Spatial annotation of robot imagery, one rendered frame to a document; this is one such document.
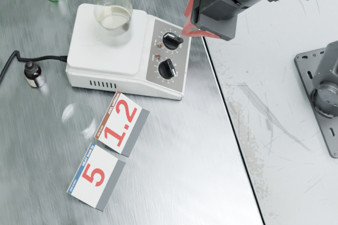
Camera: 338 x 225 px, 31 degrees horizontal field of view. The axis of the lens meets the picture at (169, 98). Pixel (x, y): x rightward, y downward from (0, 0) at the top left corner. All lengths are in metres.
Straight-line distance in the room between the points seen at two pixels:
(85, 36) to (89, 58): 0.04
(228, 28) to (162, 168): 0.27
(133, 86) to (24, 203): 0.26
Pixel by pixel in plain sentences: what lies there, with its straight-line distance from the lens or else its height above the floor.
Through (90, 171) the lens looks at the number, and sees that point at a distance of 1.01.
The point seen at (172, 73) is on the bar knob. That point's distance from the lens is 1.02.
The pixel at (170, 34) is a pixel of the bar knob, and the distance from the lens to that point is 1.05.
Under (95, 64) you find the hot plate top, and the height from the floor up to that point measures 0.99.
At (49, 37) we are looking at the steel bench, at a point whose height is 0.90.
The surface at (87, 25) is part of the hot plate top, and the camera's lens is 1.04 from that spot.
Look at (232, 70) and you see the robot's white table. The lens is 1.10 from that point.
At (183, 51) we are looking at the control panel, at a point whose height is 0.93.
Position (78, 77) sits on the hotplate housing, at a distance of 1.03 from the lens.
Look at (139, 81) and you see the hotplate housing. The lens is 1.01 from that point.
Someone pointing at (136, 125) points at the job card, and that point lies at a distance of 1.05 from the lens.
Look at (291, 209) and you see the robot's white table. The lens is 1.04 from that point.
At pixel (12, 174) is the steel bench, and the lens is 1.06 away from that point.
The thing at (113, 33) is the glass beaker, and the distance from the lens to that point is 0.96.
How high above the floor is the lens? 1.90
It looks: 68 degrees down
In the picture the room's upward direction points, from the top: 3 degrees clockwise
